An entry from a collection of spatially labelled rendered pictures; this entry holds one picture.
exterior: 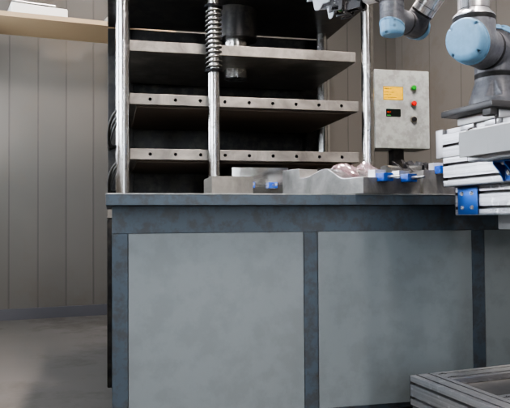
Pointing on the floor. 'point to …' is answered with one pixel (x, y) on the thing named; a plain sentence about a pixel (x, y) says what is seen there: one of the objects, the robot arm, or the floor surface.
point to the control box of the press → (401, 112)
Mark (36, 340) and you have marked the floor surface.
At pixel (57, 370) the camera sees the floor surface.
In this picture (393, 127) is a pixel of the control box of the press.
